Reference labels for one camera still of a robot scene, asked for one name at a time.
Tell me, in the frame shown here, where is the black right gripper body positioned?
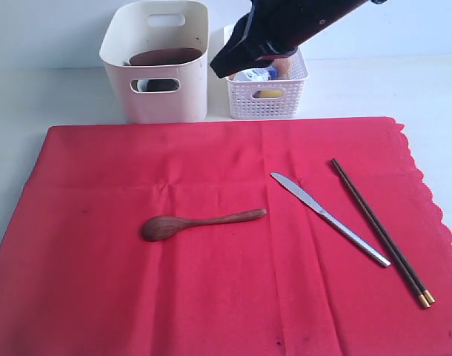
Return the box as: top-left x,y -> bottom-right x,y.
244,0 -> 364,56

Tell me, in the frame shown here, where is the blue white milk carton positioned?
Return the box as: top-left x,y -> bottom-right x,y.
233,66 -> 279,82

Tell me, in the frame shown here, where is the brown egg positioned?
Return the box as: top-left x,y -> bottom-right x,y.
274,59 -> 290,77

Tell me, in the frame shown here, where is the yellow lemon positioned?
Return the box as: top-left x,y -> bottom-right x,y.
253,90 -> 283,99

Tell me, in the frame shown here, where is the round wooden plate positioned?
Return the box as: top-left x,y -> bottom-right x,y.
128,47 -> 202,66

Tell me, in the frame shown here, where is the stainless steel cup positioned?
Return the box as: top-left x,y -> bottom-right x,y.
142,79 -> 179,92

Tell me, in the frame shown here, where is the pale green ceramic bowl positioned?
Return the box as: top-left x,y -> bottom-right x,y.
137,79 -> 148,92

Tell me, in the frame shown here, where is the dark wooden spoon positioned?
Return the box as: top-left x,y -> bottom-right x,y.
141,208 -> 267,242

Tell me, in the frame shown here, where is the white perforated plastic basket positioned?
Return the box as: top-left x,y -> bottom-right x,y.
225,52 -> 308,119

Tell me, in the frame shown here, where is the cream plastic bin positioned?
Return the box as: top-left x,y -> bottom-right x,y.
99,1 -> 209,123

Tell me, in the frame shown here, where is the red tablecloth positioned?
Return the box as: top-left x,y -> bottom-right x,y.
0,117 -> 452,355

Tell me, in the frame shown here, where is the stainless steel table knife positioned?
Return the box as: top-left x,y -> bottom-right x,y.
270,172 -> 391,268

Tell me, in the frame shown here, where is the brown chopstick upper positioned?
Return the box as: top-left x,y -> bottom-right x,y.
332,158 -> 436,304

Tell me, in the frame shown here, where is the brown chopstick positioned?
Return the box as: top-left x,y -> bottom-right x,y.
332,158 -> 436,304
330,159 -> 431,309

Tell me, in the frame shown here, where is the brown chopstick lower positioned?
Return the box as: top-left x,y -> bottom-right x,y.
330,159 -> 431,309

